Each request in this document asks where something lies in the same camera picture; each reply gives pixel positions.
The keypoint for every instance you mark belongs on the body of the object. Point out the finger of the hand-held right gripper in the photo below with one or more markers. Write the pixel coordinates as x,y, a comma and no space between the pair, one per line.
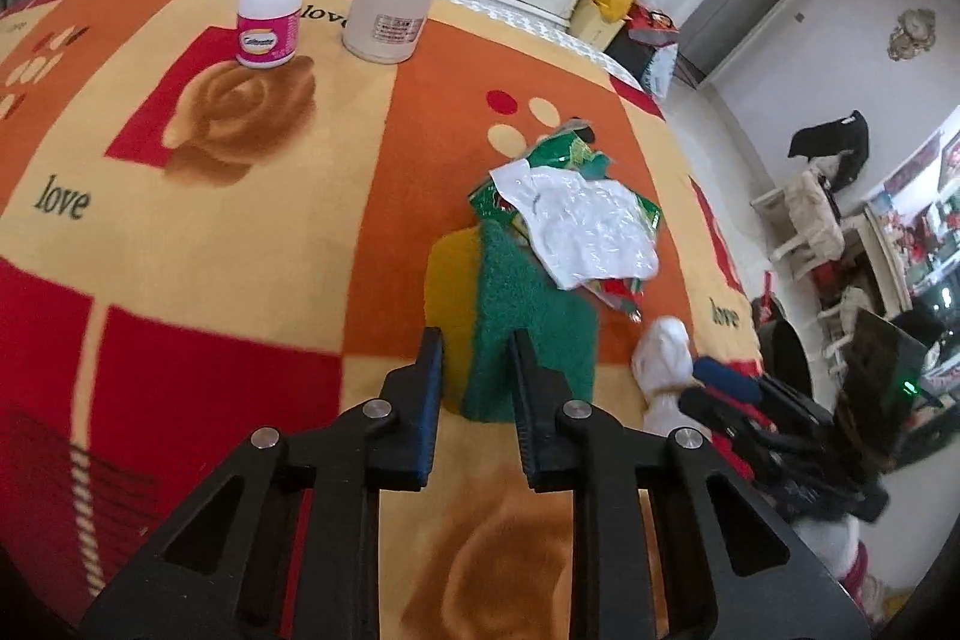
724,377
709,411

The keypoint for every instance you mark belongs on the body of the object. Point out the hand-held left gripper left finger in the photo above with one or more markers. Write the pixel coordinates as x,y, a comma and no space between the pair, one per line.
429,419

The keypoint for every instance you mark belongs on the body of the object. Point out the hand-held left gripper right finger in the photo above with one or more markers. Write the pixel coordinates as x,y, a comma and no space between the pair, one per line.
526,419

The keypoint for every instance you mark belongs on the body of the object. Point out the yellow green sponge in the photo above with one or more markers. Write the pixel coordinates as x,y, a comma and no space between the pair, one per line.
525,295

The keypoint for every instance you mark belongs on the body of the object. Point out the black round stool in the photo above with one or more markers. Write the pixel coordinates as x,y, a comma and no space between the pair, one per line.
786,355

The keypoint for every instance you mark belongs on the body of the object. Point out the white upholstered chair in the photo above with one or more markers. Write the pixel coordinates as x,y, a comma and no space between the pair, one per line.
847,317
810,220

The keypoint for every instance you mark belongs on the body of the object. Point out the white plastic wrapper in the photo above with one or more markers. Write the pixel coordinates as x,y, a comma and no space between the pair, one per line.
592,227

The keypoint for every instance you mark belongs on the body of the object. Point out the black garment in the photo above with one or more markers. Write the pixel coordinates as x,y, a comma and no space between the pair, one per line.
832,145

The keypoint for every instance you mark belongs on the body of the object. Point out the green snack wrapper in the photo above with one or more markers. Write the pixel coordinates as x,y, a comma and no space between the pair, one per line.
561,149

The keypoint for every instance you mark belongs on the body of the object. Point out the gold wall ornament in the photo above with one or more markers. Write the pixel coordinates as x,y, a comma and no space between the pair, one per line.
913,34

